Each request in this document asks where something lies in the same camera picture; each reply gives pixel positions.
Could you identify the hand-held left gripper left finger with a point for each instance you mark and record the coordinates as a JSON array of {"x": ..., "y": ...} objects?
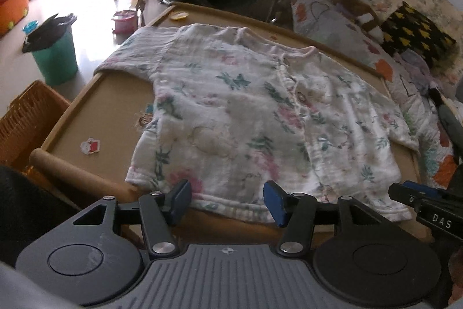
[{"x": 181, "y": 200}]

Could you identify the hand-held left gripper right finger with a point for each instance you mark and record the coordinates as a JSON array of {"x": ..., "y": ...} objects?
[{"x": 275, "y": 202}]

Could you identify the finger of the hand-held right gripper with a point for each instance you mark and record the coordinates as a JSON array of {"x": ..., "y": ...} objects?
[{"x": 416, "y": 191}]

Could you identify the floral baby shirt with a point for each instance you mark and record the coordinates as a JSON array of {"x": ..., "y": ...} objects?
[{"x": 235, "y": 106}]

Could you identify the brown wicker basket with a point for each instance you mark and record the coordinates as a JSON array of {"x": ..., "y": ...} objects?
[{"x": 25, "y": 120}]

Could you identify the purple crumpled clothes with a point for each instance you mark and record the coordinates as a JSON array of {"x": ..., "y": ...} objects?
[{"x": 416, "y": 70}]

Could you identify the dark green cushion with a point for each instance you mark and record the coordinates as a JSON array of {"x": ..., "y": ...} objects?
[{"x": 450, "y": 124}]

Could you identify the black pillow yellow trees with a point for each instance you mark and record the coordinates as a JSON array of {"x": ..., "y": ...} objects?
[{"x": 416, "y": 30}]

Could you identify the heart patterned quilt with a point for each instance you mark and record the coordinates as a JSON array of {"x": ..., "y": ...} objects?
[{"x": 325, "y": 26}]

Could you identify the small yellow disc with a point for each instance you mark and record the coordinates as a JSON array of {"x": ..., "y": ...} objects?
[{"x": 179, "y": 15}]

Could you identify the pink lidded container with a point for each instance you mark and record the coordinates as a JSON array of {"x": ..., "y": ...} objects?
[{"x": 124, "y": 22}]

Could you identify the green trash bin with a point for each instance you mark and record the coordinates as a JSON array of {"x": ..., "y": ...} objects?
[{"x": 54, "y": 63}]

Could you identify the black trash bag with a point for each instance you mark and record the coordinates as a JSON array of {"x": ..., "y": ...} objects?
[{"x": 47, "y": 30}]

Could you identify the orange storage box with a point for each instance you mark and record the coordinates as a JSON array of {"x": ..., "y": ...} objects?
[{"x": 14, "y": 12}]

